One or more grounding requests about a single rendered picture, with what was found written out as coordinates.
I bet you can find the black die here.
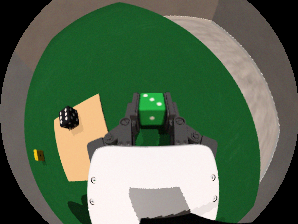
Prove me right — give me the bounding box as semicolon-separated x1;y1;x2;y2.
59;106;79;129

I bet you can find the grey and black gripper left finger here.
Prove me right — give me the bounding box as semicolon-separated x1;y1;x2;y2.
87;92;140;163

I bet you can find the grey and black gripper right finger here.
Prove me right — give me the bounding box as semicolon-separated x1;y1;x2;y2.
164;92;218;158

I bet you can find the yellow die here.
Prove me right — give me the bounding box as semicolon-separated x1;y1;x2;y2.
34;150;44;161

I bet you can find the green die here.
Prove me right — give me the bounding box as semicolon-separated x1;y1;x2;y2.
138;93;166;125

